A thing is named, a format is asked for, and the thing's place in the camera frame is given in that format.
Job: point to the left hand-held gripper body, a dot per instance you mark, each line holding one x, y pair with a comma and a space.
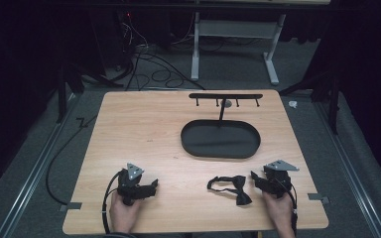
129, 188

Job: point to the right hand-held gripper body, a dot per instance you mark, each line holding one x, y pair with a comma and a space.
278, 180

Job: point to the black bow tie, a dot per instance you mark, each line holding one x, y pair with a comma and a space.
239, 189

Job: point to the black hook rack with tray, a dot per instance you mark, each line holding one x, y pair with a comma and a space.
220, 139

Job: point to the person's right hand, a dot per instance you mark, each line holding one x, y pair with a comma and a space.
280, 213

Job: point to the grey tape strip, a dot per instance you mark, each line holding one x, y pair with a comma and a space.
70, 206
318, 197

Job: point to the small white crumpled scrap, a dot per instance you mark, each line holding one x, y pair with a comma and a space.
292, 104

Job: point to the small grey round disc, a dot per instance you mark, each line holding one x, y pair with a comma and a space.
228, 103

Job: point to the black metal stand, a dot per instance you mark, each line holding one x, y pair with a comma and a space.
334, 105
62, 99

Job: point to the metal floor rail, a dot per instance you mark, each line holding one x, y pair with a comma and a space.
29, 178
350, 172

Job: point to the white metal desk frame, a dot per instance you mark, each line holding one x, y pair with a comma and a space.
195, 59

